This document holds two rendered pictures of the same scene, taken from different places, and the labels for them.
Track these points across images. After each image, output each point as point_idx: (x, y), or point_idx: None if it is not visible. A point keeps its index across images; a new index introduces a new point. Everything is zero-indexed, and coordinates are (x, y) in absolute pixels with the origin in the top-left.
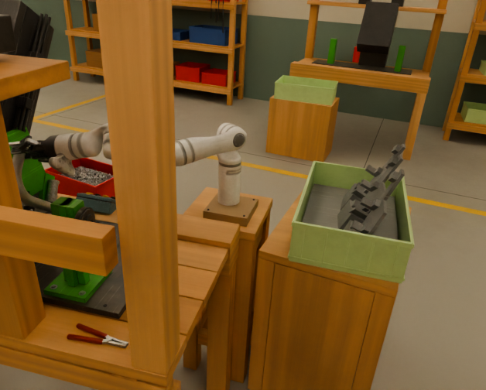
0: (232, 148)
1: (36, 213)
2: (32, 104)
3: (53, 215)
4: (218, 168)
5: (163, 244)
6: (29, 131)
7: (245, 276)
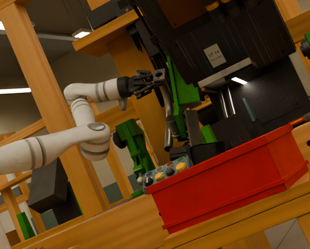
0: None
1: (111, 107)
2: (150, 40)
3: (104, 111)
4: None
5: None
6: (173, 62)
7: None
